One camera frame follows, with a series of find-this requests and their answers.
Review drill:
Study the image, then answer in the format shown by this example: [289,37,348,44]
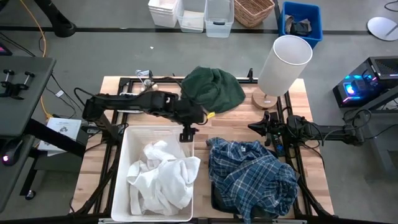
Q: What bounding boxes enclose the white paper booklet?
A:
[37,117,82,156]

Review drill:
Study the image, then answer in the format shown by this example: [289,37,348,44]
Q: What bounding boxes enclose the black stand foot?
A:
[32,0,77,38]

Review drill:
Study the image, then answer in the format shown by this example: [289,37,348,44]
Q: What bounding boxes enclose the dark clothes bundle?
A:
[284,15,312,37]

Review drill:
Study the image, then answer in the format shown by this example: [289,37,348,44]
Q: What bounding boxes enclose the wicker basket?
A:
[233,0,276,29]

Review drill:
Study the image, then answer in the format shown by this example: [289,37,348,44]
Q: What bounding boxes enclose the black computer mouse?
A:
[0,138,24,167]

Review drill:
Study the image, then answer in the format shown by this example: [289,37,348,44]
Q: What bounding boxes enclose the white button shirt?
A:
[126,139,201,217]

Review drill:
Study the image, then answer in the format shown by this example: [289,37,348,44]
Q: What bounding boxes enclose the white storage containers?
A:
[204,0,235,39]

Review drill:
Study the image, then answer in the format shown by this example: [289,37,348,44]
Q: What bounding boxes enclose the small round knob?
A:
[143,79,159,91]

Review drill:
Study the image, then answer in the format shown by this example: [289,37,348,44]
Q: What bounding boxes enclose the white opaque storage bin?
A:
[147,0,180,28]

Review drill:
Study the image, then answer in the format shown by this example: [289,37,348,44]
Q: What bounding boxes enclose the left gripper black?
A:
[179,123,200,143]

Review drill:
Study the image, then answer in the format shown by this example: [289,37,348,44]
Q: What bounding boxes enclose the black computer RGB lights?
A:
[331,55,398,109]

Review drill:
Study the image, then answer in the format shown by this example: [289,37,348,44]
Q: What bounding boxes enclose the dark grey desk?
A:
[0,55,86,212]

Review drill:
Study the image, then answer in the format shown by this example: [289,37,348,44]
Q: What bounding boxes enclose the blue plaid shirt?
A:
[206,137,299,224]

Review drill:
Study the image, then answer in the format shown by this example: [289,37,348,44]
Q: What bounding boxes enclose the round white disc stand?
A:
[366,16,398,42]

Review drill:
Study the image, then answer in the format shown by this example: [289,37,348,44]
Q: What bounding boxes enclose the black clamp tool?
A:
[0,68,35,100]

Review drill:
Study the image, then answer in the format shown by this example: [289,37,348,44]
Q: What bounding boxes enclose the clear plastic storage bin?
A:
[176,0,206,33]

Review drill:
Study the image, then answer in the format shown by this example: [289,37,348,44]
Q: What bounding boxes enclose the small clear plastic piece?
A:
[135,68,152,82]

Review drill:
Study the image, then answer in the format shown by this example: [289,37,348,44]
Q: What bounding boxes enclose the yellow cable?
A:
[19,0,53,121]

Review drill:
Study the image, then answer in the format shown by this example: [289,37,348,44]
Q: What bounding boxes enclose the white woven-texture plastic bin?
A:
[110,125,195,223]

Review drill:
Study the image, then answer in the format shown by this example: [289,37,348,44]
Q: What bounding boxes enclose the black plastic bin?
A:
[210,182,299,220]

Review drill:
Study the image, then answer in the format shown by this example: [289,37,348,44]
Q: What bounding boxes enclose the black aluminium table frame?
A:
[70,68,336,224]

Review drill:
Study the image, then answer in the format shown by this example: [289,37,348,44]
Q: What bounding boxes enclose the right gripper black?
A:
[248,111,289,147]

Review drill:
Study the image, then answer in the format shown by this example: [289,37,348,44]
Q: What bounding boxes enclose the blue plastic bin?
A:
[278,1,323,49]

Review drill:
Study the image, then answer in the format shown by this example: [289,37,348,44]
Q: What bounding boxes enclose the dark green garment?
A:
[180,65,246,114]

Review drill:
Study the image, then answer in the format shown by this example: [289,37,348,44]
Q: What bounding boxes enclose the white lamp with wooden base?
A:
[251,34,313,111]

